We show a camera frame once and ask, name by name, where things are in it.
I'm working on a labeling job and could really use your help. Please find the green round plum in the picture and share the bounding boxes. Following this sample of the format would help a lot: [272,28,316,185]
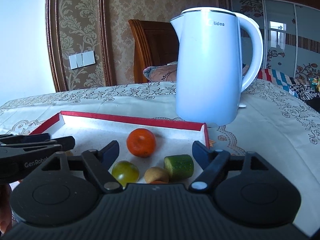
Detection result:
[111,161,139,187]

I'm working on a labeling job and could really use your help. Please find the orange mandarin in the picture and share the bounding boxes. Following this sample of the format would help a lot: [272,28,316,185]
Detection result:
[126,128,156,158]
[150,180,168,184]

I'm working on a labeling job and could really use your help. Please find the person's left hand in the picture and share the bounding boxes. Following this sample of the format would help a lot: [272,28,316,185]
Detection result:
[0,184,12,234]

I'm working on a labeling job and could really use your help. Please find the tan longan fruit left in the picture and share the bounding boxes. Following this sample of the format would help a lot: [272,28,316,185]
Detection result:
[65,151,73,156]

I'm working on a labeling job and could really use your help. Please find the tan longan fruit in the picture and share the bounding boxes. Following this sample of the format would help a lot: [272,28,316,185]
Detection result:
[65,151,73,156]
[144,167,169,183]

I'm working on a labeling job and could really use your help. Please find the green cucumber piece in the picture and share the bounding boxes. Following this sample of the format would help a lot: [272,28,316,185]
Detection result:
[164,154,194,181]

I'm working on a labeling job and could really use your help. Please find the red shallow cardboard box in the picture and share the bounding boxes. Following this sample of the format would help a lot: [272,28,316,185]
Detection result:
[32,111,209,183]

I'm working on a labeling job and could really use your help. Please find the tan longan fruit right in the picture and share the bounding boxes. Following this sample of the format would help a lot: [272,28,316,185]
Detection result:
[144,167,169,183]

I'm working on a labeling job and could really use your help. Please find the white lace patterned tablecloth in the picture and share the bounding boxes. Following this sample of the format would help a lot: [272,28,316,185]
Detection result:
[1,79,319,235]

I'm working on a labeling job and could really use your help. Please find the white electric kettle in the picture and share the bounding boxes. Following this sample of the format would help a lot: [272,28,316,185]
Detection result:
[170,7,263,126]

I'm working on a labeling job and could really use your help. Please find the pink patterned pillow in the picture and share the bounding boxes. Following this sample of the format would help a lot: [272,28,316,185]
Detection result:
[143,61,177,82]

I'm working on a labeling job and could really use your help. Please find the striped colourful blanket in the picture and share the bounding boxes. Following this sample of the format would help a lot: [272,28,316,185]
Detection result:
[256,68,317,101]

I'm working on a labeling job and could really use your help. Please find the brown wooden headboard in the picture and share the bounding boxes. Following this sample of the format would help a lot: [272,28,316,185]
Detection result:
[129,20,179,83]

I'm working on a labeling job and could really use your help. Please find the mirrored sliding wardrobe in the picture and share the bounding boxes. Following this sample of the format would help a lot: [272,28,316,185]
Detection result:
[231,0,319,81]

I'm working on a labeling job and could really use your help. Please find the white wall light switch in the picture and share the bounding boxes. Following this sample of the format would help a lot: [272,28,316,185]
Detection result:
[69,51,95,69]

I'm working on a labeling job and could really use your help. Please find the brown wall moulding frame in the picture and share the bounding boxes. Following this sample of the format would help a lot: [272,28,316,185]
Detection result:
[46,0,117,92]

